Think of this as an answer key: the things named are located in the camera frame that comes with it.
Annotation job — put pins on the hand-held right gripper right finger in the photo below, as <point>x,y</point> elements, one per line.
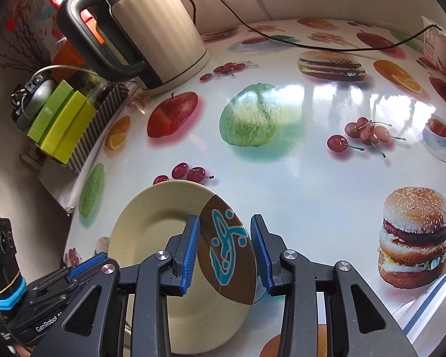
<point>259,256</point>

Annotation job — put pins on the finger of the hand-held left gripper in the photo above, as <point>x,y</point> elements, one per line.
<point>85,264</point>

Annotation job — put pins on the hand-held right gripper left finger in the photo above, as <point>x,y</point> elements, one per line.
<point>190,256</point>

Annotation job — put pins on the cream and brown plate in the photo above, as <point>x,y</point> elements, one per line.
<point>152,223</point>

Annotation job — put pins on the printed food tablecloth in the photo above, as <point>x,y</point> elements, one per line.
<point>301,193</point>

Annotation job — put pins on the yellow green box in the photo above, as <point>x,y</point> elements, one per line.
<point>76,137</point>
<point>65,124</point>

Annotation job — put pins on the striped box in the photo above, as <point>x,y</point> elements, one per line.
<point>96,134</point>

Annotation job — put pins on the dark green box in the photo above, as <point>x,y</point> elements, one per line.
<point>50,113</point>

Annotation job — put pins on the grey round device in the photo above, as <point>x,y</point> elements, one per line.
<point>37,98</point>

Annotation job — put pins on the clear zip bag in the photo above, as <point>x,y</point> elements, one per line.
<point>436,297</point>

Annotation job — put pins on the clear tube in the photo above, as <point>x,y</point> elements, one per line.
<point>70,67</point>

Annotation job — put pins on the orange box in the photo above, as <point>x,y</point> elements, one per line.
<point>68,54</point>

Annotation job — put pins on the cream electric kettle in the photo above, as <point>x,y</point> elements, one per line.
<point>152,26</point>

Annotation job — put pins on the red and orange packages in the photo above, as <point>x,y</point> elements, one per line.
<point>29,33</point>

